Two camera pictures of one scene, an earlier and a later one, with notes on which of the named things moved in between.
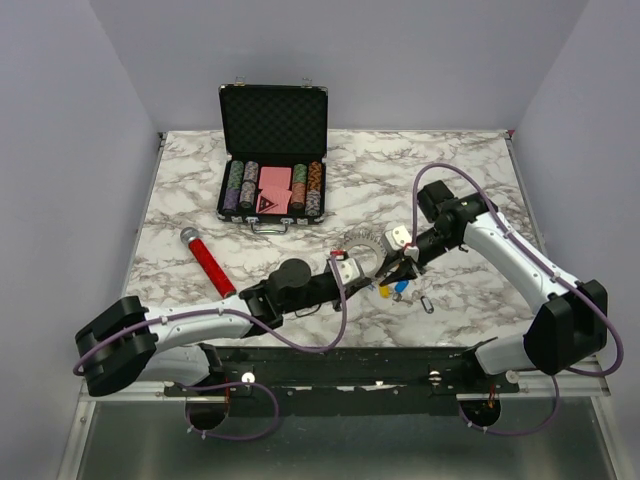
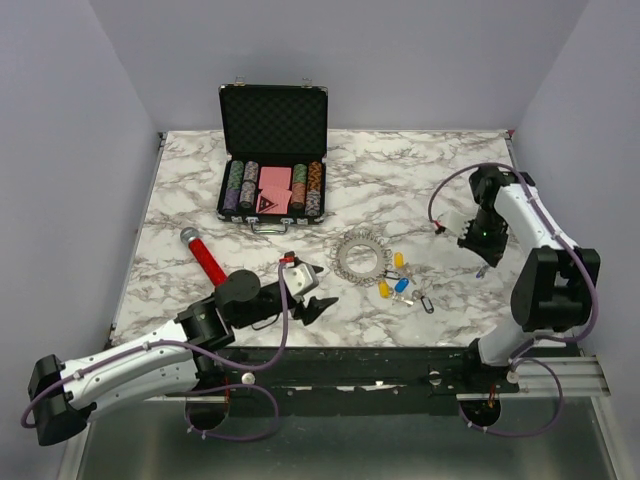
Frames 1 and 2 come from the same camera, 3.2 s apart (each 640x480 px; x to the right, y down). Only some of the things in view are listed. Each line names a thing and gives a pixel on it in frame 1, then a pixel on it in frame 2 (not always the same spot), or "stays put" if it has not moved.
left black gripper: [347, 290] -> [312, 312]
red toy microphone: [190, 236] stays put
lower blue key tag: [401, 285] stays put
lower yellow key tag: [385, 291] stays put
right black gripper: [406, 271] -> [492, 252]
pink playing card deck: [275, 181] stays put
